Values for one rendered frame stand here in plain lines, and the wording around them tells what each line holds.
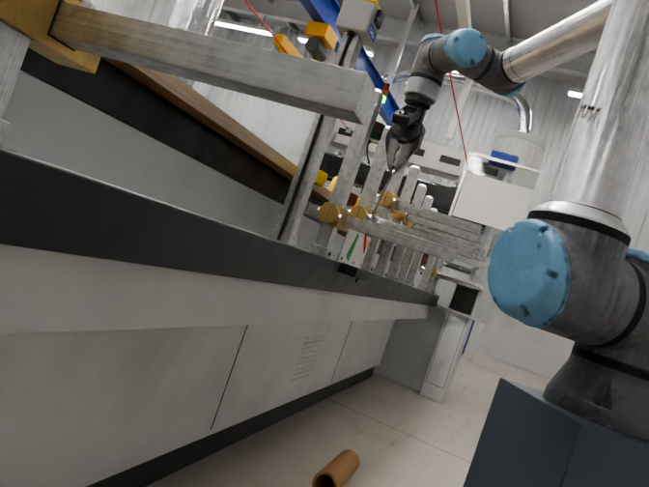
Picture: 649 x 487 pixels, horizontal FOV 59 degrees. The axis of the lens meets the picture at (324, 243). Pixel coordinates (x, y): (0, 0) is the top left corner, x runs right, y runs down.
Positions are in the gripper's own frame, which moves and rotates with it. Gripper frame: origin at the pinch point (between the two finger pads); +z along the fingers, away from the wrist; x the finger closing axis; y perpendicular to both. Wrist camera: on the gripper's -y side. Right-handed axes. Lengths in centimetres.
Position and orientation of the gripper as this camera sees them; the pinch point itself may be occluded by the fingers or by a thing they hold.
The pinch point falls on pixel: (392, 168)
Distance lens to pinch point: 152.6
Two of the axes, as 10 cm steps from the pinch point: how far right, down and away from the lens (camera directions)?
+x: -9.0, -3.1, 3.1
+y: 2.9, 1.2, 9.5
